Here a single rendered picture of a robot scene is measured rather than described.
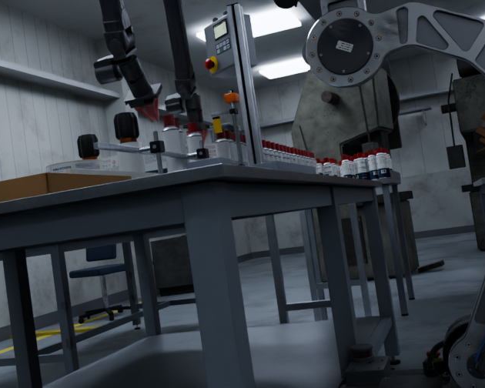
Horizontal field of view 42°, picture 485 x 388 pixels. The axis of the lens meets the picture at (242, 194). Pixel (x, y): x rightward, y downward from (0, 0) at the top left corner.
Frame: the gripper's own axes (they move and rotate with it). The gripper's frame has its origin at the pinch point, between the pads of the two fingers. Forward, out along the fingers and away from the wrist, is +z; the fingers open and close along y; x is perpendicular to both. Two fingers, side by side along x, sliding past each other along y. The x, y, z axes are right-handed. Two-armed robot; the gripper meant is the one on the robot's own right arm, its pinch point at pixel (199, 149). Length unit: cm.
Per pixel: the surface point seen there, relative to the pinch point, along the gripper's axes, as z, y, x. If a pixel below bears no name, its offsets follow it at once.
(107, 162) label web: -2.7, -7.4, -42.9
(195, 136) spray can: -2.1, 19.6, 7.2
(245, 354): 48, 115, 51
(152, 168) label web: 3.2, -7.0, -23.3
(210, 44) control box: -38.4, -5.9, 7.6
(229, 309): 40, 118, 50
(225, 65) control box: -28.2, -1.5, 13.9
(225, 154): 2.7, -5.8, 7.7
